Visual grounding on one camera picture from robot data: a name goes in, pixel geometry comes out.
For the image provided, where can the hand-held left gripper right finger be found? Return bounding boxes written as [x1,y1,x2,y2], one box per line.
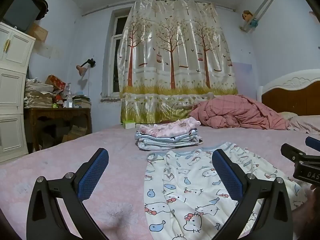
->
[212,149,293,240]

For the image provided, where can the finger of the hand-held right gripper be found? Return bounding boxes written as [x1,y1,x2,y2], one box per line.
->
[305,136,320,153]
[280,143,320,164]

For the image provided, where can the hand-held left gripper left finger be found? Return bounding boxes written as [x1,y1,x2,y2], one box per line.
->
[26,148,110,240]

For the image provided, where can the cat print white pants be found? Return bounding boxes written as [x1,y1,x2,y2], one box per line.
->
[144,142,308,240]

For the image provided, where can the person's right hand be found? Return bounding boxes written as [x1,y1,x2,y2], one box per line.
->
[292,183,320,232]

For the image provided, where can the pink pillow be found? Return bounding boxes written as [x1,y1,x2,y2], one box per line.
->
[280,112,320,135]

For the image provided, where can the bed with pink sheet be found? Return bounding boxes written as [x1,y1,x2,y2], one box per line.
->
[0,122,320,240]

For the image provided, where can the white wooden headboard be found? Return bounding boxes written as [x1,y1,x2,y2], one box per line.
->
[257,68,320,117]

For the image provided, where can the pink checked quilt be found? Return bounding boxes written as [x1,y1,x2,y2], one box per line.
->
[191,94,290,130]

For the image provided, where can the folded light blue clothes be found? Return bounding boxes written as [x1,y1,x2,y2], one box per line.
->
[136,129,203,151]

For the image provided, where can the dark wooden desk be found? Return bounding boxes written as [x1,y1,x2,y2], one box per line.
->
[24,107,92,153]

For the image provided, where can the stack of books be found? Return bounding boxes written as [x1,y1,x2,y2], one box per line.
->
[72,95,92,109]

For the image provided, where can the folded pink garment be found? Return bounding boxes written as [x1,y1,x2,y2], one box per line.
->
[139,117,201,138]

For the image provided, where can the clear plastic bottle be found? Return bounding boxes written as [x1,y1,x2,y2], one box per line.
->
[65,86,73,108]

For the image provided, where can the stack of papers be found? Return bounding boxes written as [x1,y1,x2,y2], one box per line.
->
[24,78,54,108]

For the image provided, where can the red box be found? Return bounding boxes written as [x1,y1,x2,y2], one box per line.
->
[45,74,67,90]

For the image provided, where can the white panel cabinet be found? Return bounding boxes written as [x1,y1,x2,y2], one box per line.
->
[0,21,37,158]

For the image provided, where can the tree print curtain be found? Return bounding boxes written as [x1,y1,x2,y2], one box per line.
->
[120,0,238,124]

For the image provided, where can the plush toy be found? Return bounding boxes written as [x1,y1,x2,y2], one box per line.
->
[242,10,258,28]

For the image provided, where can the cardboard box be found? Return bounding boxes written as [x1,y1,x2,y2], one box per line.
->
[26,22,48,43]

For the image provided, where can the curtain rod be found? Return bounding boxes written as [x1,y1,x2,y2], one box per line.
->
[81,1,237,17]

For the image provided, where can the dark bag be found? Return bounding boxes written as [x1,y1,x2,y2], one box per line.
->
[2,0,49,32]

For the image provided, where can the pink wall lamp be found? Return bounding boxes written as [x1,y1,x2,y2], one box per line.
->
[76,58,96,77]

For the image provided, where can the white frame window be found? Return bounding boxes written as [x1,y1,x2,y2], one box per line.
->
[101,10,130,103]

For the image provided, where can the grey wall pipe rack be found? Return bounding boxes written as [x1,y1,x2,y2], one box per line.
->
[239,0,288,33]

